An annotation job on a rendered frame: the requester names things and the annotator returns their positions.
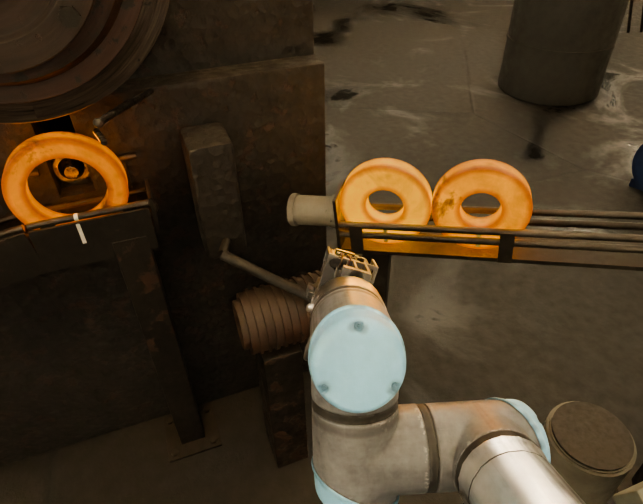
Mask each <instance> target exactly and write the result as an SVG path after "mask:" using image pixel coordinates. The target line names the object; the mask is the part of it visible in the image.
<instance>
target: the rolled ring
mask: <svg viewBox="0 0 643 504"><path fill-rule="evenodd" d="M56 158H70V159H76V160H79V161H82V162H85V163H87V164H89V165H90V166H92V167H93V168H95V169H96V170H97V171H98V172H99V173H100V174H101V175H102V177H103V178H104V180H105V182H106V185H107V192H106V195H105V197H104V199H103V200H102V201H101V203H100V204H98V205H97V206H96V207H95V208H93V209H91V210H96V209H101V208H106V207H111V206H116V205H121V204H126V203H127V202H128V196H129V189H128V179H127V175H126V171H125V169H124V167H123V165H122V163H121V161H120V160H119V159H118V157H117V156H116V155H115V154H114V153H113V152H112V151H111V150H110V149H109V148H108V147H106V146H103V145H101V143H100V142H99V141H97V140H95V139H93V138H91V137H88V136H85V135H82V134H78V133H73V132H63V131H58V132H48V133H43V134H39V135H36V136H33V137H31V138H29V139H27V140H25V141H24V142H22V143H21V144H20V145H18V146H17V147H16V148H15V149H14V150H13V151H12V153H11V154H10V156H9V157H8V159H7V161H6V164H5V167H4V171H3V174H2V179H1V188H2V194H3V197H4V200H5V202H6V204H7V206H8V208H9V209H10V210H11V212H12V213H13V214H14V215H15V216H16V217H17V218H18V219H19V220H20V221H21V222H22V223H24V224H25V225H26V223H30V222H35V221H40V220H45V219H51V218H56V217H61V216H66V215H71V214H64V213H59V212H55V211H52V210H50V209H48V208H46V207H44V206H43V205H41V204H40V203H39V202H38V201H37V200H36V199H35V198H34V197H33V196H32V194H31V192H30V190H29V187H28V182H27V178H28V176H29V174H30V173H31V171H32V170H33V169H34V168H35V167H37V166H38V165H39V164H41V163H43V162H45V161H48V160H51V159H56ZM91 210H89V211H91Z"/></svg>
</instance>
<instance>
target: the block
mask: <svg viewBox="0 0 643 504"><path fill-rule="evenodd" d="M179 136H180V140H181V145H182V150H183V155H184V160H185V164H186V169H187V174H188V179H189V184H190V189H191V193H192V198H193V203H194V208H195V213H196V218H197V222H198V227H199V232H200V235H201V239H202V242H203V245H204V248H205V251H206V254H207V256H208V257H209V258H210V259H216V258H220V257H218V255H217V253H218V250H219V247H220V244H221V241H222V239H224V238H228V239H230V240H231V245H230V249H229V252H230V253H232V254H238V253H242V252H244V251H246V247H247V242H246V235H245V227H244V220H243V213H242V205H241V198H240V191H239V184H238V176H237V169H236V162H235V155H234V147H233V144H232V142H231V140H230V138H229V136H228V134H227V132H226V130H225V129H224V127H223V125H222V124H221V123H219V122H214V123H208V124H201V125H195V126H189V127H184V128H182V129H181V130H180V134H179Z"/></svg>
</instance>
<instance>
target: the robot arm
mask: <svg viewBox="0 0 643 504"><path fill-rule="evenodd" d="M378 268H379V267H378V266H377V264H376V262H375V260H374V259H372V260H371V263H370V264H369V263H368V261H367V259H366V258H363V257H359V256H358V255H355V253H352V252H349V251H345V250H342V249H338V248H336V250H335V249H331V248H330V247H329V246H327V249H326V252H325V256H324V259H323V265H322V268H321V276H320V277H318V278H317V281H316V283H314V284H312V283H308V286H307V289H306V295H307V296H306V298H309V299H311V302H310V303H311V304H307V306H306V311H307V312H310V337H309V339H308V342H307V344H306V346H305V351H304V357H303V358H304V360H305V361H308V365H309V371H310V375H311V396H312V441H313V456H312V461H311V464H312V470H313V472H314V481H315V489H316V492H317V495H318V497H319V498H320V500H321V501H322V503H323V504H398V501H399V495H416V494H429V493H446V492H458V493H459V495H460V497H461V498H462V500H463V502H464V504H586V503H585V502H584V501H583V500H582V499H581V498H580V497H579V495H578V494H577V493H576V492H575V491H574V490H573V489H572V488H571V486H570V485H569V484H568V483H567V482H566V481H565V480H564V479H563V477H562V476H561V475H560V474H559V473H558V472H557V471H556V470H555V468H554V467H553V466H552V465H551V455H550V447H549V443H548V439H547V436H546V433H545V430H544V428H543V426H542V424H541V423H540V422H539V420H538V419H537V415H536V414H535V413H534V411H533V410H532V409H531V408H530V407H529V406H527V405H526V404H525V403H523V402H521V401H519V400H515V399H503V398H497V397H492V398H487V399H485V400H472V401H454V402H437V403H422V404H415V403H413V404H398V397H399V389H400V387H401V385H402V383H403V380H404V376H405V372H406V351H405V346H404V342H403V339H402V337H401V334H400V332H399V331H398V329H397V327H396V326H395V324H394V323H393V322H392V321H391V318H390V316H389V314H388V312H387V309H386V307H385V304H384V302H383V300H382V298H381V296H380V295H379V293H378V291H377V290H376V289H375V288H374V287H373V283H374V280H375V277H376V274H377V271H378ZM372 270H373V273H372V274H371V271H372Z"/></svg>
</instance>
